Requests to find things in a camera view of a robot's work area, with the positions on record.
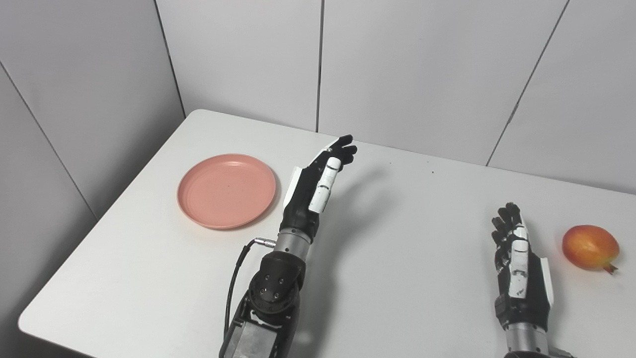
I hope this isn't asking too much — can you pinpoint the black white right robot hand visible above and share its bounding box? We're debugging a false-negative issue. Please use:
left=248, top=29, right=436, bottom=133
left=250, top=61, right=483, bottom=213
left=491, top=202, right=555, bottom=331

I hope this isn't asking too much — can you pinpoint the red yellow pomegranate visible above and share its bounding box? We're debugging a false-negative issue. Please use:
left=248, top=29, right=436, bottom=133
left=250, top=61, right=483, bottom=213
left=562, top=225, right=620, bottom=274

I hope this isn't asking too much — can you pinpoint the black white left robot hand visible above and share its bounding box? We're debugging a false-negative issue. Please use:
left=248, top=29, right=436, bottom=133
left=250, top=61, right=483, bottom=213
left=279, top=134, right=358, bottom=244

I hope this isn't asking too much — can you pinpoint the pink round plate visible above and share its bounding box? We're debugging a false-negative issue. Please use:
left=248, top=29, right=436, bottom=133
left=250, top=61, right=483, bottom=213
left=177, top=153, right=277, bottom=230

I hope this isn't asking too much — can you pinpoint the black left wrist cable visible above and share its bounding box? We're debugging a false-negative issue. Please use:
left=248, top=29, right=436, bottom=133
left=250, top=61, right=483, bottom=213
left=225, top=238, right=277, bottom=339

